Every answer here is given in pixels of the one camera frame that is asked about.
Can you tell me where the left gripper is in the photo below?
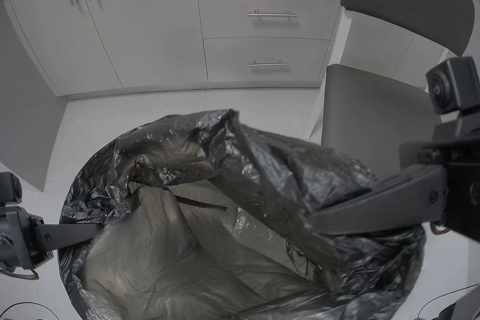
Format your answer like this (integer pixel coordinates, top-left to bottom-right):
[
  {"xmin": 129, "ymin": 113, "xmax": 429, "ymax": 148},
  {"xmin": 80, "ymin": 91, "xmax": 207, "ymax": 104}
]
[{"xmin": 0, "ymin": 205, "xmax": 104, "ymax": 270}]

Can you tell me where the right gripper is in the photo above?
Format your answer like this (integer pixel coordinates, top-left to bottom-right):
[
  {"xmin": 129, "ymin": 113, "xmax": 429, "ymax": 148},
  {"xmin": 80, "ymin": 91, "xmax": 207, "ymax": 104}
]
[{"xmin": 309, "ymin": 135, "xmax": 480, "ymax": 240}]

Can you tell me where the black plastic bag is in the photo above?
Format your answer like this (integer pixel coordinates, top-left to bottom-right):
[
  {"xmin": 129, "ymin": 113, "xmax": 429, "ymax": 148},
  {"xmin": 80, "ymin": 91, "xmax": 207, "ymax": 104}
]
[{"xmin": 59, "ymin": 108, "xmax": 426, "ymax": 320}]

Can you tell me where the grey glossy panel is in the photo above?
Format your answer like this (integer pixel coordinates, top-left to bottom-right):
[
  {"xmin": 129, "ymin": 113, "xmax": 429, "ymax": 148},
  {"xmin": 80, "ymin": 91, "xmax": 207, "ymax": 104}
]
[{"xmin": 0, "ymin": 0, "xmax": 68, "ymax": 193}]

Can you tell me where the beige cabinet with drawers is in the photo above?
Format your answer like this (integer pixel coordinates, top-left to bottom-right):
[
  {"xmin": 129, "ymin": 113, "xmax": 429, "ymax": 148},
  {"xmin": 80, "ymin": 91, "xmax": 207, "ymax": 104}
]
[{"xmin": 0, "ymin": 0, "xmax": 480, "ymax": 100}]

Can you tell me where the black cable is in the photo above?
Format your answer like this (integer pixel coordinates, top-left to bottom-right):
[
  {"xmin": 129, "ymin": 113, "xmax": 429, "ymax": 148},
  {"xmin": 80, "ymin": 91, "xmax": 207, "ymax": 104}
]
[
  {"xmin": 417, "ymin": 284, "xmax": 480, "ymax": 320},
  {"xmin": 0, "ymin": 301, "xmax": 57, "ymax": 320}
]

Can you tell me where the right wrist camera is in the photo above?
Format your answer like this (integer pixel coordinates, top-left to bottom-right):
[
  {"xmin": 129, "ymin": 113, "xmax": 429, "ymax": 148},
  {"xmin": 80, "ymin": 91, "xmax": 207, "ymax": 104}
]
[{"xmin": 425, "ymin": 56, "xmax": 480, "ymax": 141}]

